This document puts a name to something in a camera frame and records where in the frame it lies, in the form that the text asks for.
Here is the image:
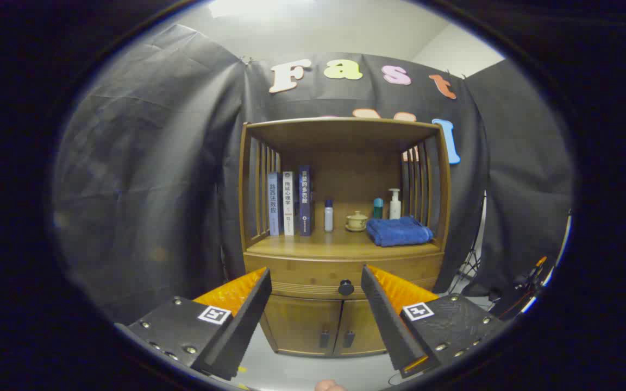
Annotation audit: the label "blue folded towel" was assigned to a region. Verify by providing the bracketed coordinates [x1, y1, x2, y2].
[366, 216, 434, 248]

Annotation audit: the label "wooden cabinet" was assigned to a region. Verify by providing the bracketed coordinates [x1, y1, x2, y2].
[238, 117, 452, 359]

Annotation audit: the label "tangled cables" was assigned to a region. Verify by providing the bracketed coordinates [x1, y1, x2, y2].
[452, 247, 483, 294]

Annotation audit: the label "wooden countertop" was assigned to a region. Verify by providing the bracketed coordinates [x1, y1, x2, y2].
[246, 225, 441, 260]

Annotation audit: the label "dark blue book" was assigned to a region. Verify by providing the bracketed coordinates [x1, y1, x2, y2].
[298, 165, 315, 237]

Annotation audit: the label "dark equipment with orange clip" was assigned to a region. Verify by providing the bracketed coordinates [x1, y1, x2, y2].
[490, 255, 552, 321]

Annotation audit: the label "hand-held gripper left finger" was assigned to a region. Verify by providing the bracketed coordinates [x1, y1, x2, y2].
[115, 267, 273, 381]

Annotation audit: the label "light blue book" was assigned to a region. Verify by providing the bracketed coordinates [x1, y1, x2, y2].
[267, 172, 284, 236]

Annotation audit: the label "white book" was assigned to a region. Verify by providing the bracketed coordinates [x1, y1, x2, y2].
[283, 171, 296, 236]

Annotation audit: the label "wooden cabinet door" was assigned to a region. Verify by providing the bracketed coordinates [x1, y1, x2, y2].
[261, 294, 343, 357]
[335, 299, 392, 357]

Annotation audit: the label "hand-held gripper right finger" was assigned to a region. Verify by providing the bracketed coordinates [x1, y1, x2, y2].
[361, 265, 506, 379]

